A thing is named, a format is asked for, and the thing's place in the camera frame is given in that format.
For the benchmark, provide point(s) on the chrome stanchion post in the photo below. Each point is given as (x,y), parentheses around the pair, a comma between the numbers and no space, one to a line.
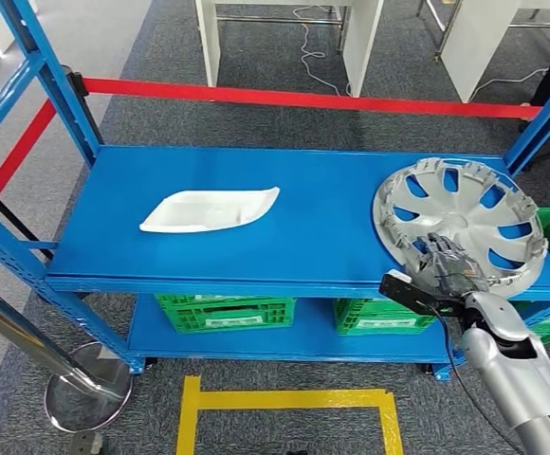
(90,395)

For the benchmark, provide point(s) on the long red barrier belt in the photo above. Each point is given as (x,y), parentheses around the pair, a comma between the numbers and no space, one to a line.
(304,99)

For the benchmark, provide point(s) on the yellow floor tape square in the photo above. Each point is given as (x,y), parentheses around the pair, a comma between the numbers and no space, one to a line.
(187,414)

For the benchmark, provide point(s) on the blue metal shelf rack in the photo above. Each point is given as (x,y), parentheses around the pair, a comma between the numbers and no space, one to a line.
(304,251)

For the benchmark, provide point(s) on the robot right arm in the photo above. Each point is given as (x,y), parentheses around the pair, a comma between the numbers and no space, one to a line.
(516,377)

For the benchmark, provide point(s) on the white table with metal frame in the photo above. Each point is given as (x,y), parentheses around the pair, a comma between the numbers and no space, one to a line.
(474,44)

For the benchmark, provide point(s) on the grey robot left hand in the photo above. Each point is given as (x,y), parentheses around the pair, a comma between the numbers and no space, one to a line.
(89,444)

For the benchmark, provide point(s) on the short red barrier belt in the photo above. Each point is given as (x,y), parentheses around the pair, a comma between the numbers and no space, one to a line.
(19,151)

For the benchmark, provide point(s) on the dark belt stanchion post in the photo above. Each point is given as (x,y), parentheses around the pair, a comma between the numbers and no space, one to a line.
(76,85)

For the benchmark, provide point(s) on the white plastic tray part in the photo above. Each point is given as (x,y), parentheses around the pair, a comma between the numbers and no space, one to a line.
(208,210)

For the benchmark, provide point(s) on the silver wheel hubcap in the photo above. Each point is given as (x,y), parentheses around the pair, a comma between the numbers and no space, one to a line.
(464,216)

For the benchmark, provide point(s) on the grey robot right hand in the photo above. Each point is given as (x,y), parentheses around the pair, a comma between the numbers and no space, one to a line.
(446,270)

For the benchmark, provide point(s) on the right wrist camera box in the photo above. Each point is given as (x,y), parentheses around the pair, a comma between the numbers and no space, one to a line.
(408,292)

